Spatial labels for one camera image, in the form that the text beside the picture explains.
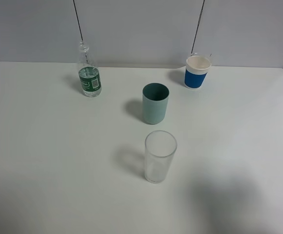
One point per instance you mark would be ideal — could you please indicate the clear green-label plastic bottle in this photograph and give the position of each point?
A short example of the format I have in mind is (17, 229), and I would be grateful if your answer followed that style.
(88, 71)

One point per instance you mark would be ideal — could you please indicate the teal plastic cup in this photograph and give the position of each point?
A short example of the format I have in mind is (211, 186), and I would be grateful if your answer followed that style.
(154, 102)

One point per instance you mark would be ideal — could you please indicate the blue white paper cup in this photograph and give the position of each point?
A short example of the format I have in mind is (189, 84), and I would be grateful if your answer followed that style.
(196, 70)

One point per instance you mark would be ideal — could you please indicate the clear glass behind paper cup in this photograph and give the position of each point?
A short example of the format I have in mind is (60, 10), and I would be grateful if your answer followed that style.
(205, 55)

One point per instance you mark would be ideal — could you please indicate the clear tall glass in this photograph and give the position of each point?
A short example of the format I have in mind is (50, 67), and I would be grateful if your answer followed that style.
(160, 147)

